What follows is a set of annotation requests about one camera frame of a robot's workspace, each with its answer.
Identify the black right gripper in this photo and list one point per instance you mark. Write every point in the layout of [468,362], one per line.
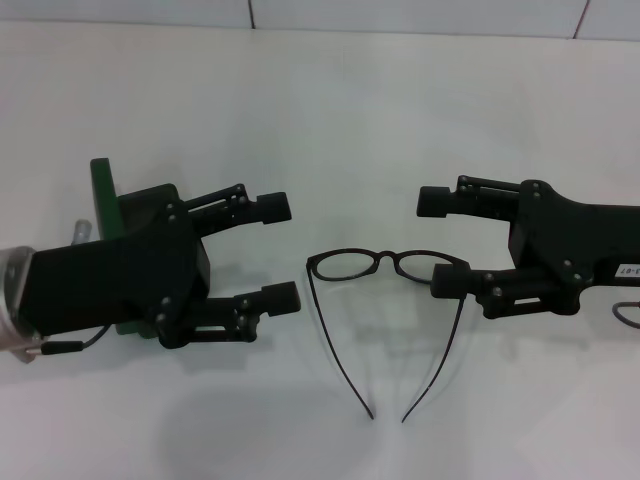
[560,230]

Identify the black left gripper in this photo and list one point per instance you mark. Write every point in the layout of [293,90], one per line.
[125,270]

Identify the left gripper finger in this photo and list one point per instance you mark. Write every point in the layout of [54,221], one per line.
[282,299]
[272,207]

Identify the black glasses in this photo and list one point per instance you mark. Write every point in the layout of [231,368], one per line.
[387,255]

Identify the green glasses case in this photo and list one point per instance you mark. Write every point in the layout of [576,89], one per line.
[102,200]

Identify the silver cylindrical connector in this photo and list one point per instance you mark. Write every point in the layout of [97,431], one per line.
[84,234]

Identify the white label sticker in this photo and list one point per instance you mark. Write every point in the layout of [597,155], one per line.
[630,270]

